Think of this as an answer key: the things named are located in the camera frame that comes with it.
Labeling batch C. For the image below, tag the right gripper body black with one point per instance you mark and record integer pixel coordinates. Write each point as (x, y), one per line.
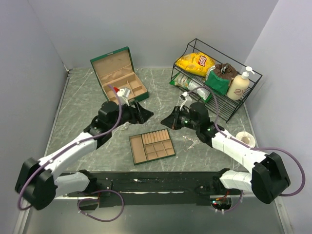
(185, 120)

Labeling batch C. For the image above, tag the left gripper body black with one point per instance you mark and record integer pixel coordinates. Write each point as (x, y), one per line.
(127, 115)

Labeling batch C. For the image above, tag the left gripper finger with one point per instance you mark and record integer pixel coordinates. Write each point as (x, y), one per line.
(135, 104)
(144, 115)

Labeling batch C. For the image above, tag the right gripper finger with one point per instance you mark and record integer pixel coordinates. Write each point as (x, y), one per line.
(169, 121)
(181, 110)

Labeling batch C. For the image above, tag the green jewelry tray insert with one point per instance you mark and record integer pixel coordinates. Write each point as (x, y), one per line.
(151, 146)

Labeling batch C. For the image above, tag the silver pearl bangle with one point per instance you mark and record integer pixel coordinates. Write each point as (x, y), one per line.
(123, 127)

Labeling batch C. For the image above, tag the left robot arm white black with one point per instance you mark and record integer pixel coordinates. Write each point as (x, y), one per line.
(40, 181)

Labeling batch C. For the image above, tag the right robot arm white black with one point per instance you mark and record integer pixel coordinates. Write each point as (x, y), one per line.
(266, 175)

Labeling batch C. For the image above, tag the green jewelry box open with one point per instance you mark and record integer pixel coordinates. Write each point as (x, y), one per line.
(116, 68)

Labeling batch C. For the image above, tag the green white snack bag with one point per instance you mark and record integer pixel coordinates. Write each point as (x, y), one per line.
(187, 83)

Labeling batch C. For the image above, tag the green brown paper bag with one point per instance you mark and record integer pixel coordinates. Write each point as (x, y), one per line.
(219, 77)

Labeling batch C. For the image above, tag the yellow Lays chips bag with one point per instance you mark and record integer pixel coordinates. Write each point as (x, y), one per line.
(195, 63)

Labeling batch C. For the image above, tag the cream lotion pump bottle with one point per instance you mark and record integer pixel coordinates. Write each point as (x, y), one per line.
(239, 84)

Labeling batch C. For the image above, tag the white tape roll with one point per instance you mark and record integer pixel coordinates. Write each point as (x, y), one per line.
(246, 138)

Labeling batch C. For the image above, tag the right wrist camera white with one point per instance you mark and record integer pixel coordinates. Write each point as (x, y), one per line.
(186, 100)

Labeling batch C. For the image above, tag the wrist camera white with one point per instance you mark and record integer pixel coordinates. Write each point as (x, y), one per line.
(186, 100)
(123, 94)

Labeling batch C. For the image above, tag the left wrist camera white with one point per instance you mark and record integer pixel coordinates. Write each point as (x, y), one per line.
(123, 94)

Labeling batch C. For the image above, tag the black wire shelf rack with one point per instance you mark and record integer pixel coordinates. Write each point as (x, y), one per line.
(220, 104)

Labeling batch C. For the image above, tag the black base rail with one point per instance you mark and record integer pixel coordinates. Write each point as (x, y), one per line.
(152, 188)

